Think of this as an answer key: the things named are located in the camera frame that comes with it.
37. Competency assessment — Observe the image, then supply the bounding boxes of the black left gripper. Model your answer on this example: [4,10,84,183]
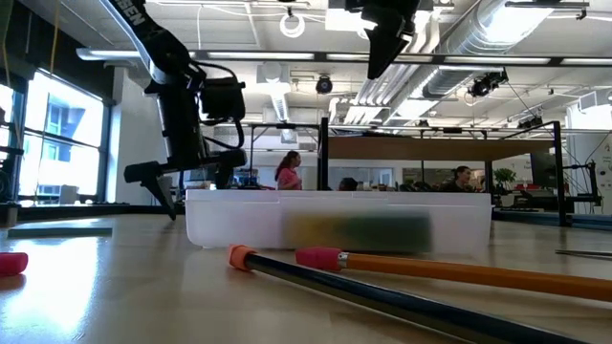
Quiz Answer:
[122,89,249,223]

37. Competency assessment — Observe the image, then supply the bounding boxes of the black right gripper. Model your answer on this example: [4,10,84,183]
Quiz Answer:
[343,0,423,81]

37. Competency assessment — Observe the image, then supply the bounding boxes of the pink and clear pencil case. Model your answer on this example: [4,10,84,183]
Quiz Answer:
[185,189,493,254]

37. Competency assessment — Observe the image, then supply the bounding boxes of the yellow green crayon box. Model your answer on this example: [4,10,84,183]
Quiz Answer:
[281,212,433,253]

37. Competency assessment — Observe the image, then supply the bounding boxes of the red eraser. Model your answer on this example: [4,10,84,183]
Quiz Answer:
[0,251,29,277]

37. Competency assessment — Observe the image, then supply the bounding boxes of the black pencil orange eraser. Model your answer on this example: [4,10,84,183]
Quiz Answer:
[228,244,592,344]

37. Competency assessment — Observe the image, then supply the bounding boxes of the orange pencil pink eraser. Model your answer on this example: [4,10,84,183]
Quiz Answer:
[295,247,612,303]

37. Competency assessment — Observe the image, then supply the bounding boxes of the wooden shelf riser black legs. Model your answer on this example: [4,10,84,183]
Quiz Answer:
[317,117,569,228]

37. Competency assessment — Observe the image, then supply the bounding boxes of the background potted plant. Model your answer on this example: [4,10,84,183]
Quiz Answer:
[492,167,518,193]

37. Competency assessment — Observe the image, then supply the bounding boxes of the background black robot rig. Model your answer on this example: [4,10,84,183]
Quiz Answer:
[562,160,604,215]

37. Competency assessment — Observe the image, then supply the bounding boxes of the black aluminium rig frame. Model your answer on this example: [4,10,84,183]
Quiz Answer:
[0,47,612,230]

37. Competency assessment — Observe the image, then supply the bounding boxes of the black dome camera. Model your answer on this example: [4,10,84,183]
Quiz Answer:
[315,74,335,96]

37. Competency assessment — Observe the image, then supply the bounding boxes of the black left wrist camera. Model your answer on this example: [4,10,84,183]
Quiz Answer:
[199,77,248,126]

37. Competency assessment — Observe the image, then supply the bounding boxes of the silver ventilation duct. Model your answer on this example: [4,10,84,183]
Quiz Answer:
[420,0,558,99]

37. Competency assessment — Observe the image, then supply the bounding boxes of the black ceiling camera mount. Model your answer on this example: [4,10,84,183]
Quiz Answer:
[467,70,510,99]

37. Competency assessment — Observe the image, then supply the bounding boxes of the white coiled cable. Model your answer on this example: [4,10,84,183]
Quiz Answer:
[278,11,307,39]

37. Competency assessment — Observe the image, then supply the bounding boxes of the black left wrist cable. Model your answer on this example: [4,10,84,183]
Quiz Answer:
[189,59,248,150]

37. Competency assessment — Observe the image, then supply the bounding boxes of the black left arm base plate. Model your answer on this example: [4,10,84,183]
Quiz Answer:
[7,218,114,239]

